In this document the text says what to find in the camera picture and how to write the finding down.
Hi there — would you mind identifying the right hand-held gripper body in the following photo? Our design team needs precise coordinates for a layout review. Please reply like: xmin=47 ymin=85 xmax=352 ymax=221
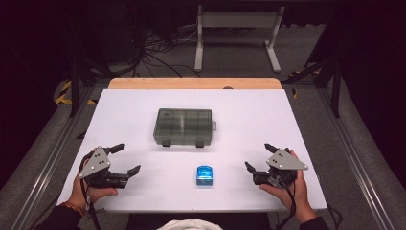
xmin=253 ymin=147 xmax=309 ymax=188

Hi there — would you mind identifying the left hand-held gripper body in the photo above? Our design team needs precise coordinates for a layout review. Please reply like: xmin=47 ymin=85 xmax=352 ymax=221
xmin=79 ymin=146 xmax=130 ymax=190

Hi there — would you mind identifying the small blue plastic case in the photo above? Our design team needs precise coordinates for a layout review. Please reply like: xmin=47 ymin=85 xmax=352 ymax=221
xmin=195 ymin=165 xmax=214 ymax=188

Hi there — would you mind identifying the clear grey compartment storage box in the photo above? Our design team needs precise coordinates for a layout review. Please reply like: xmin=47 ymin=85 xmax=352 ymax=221
xmin=152 ymin=107 xmax=218 ymax=149

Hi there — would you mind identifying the person's left hand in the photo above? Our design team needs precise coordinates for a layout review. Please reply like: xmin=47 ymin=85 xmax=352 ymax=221
xmin=68 ymin=172 xmax=120 ymax=213

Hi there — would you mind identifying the person's right hand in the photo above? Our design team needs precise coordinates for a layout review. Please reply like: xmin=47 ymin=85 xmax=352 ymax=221
xmin=259 ymin=149 xmax=316 ymax=224

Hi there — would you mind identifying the white board mat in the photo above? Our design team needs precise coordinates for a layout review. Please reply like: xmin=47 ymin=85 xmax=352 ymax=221
xmin=56 ymin=88 xmax=328 ymax=215

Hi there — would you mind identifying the black metal stand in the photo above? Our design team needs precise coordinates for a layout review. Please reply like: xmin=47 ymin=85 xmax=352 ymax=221
xmin=282 ymin=57 xmax=343 ymax=119
xmin=67 ymin=59 xmax=98 ymax=118

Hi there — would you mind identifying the yellow black hazard tape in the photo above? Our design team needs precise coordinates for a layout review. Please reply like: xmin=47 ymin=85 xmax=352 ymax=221
xmin=55 ymin=80 xmax=98 ymax=105
xmin=288 ymin=68 xmax=322 ymax=80

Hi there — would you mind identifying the person's white clothing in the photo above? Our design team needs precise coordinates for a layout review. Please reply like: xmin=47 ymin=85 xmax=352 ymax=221
xmin=156 ymin=218 xmax=224 ymax=230

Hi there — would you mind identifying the left hand-held gripper cable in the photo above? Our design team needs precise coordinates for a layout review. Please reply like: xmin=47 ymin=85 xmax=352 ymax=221
xmin=79 ymin=155 xmax=103 ymax=230

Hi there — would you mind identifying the hand-held gripper cable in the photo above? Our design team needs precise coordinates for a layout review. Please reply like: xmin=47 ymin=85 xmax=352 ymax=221
xmin=275 ymin=177 xmax=298 ymax=230
xmin=79 ymin=155 xmax=103 ymax=230

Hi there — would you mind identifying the right hand-held gripper cable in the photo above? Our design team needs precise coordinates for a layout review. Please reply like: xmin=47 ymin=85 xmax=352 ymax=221
xmin=275 ymin=177 xmax=298 ymax=230

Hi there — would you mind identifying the aluminium floor rail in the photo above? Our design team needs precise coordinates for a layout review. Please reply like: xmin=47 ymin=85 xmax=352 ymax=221
xmin=315 ymin=86 xmax=397 ymax=230
xmin=9 ymin=85 xmax=99 ymax=230

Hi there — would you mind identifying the orange bead bracelet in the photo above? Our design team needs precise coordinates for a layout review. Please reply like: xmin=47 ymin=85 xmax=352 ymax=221
xmin=61 ymin=200 xmax=88 ymax=217

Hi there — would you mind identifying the black floor cable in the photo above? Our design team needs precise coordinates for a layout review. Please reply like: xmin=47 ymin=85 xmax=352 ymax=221
xmin=326 ymin=203 xmax=345 ymax=230

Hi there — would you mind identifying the tangle of black floor cables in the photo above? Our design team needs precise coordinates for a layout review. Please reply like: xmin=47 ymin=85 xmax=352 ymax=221
xmin=132 ymin=30 xmax=203 ymax=79

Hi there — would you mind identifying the white metal desk frame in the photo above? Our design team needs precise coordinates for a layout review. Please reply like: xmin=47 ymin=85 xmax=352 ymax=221
xmin=193 ymin=4 xmax=285 ymax=74

